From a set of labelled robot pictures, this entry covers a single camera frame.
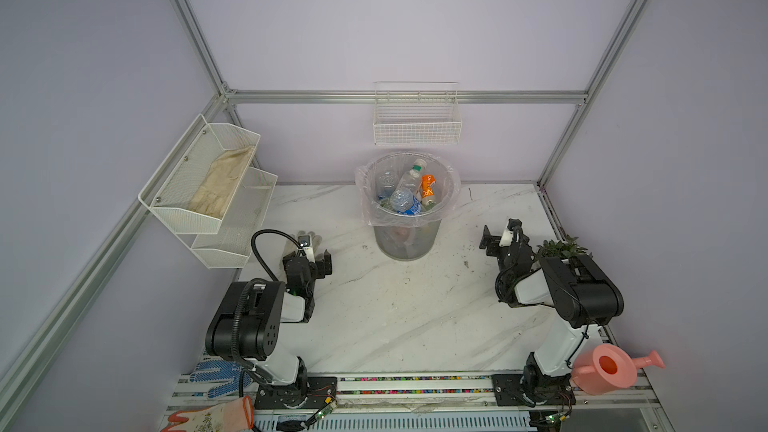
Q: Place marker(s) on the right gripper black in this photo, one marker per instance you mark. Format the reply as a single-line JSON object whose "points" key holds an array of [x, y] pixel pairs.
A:
{"points": [[493, 242]]}

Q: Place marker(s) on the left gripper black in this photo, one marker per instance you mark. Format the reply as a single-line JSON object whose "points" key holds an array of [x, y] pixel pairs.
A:
{"points": [[322, 266]]}

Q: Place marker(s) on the red cap purple label bottle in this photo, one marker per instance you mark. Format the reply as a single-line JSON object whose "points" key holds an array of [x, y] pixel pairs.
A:
{"points": [[405, 240]]}

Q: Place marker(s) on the orange label bottle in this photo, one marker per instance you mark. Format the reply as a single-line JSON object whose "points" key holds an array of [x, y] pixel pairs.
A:
{"points": [[428, 199]]}

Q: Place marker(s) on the blue label bottle top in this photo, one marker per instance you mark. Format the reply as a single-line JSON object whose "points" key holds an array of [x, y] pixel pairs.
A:
{"points": [[405, 203]]}

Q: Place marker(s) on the blue label bottle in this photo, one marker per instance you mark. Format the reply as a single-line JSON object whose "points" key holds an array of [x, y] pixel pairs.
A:
{"points": [[405, 203], [386, 183]]}

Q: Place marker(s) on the clear bottle green cap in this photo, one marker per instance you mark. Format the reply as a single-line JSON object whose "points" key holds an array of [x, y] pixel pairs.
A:
{"points": [[412, 179]]}

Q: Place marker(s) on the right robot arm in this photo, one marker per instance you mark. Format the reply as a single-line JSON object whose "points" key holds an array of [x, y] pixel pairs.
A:
{"points": [[562, 275]]}

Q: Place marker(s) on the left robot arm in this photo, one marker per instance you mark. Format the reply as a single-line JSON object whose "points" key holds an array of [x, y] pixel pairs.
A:
{"points": [[243, 336]]}

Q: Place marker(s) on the grey bin with plastic liner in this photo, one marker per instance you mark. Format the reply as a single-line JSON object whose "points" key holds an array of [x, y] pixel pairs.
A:
{"points": [[379, 215]]}

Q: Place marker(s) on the potted green plant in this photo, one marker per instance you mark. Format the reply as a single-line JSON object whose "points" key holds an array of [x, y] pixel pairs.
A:
{"points": [[563, 249]]}

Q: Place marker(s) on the blue dotted glove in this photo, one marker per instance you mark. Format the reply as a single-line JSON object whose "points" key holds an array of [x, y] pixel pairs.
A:
{"points": [[224, 378]]}

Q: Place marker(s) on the white mesh two-tier shelf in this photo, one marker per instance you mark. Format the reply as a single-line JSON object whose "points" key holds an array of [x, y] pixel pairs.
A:
{"points": [[217, 243]]}

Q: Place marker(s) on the pink watering can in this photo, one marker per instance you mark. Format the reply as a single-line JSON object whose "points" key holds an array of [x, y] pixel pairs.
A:
{"points": [[607, 368]]}

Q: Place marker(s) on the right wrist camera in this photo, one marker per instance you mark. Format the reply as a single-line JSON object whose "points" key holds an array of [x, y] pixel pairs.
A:
{"points": [[508, 237]]}

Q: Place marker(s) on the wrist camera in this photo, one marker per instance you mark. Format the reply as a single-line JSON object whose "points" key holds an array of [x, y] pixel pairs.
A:
{"points": [[508, 237], [306, 242]]}

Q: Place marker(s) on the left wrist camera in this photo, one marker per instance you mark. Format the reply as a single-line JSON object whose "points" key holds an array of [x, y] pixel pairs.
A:
{"points": [[306, 242]]}

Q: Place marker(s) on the white wire wall basket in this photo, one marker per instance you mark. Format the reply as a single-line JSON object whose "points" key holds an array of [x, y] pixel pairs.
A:
{"points": [[411, 113]]}

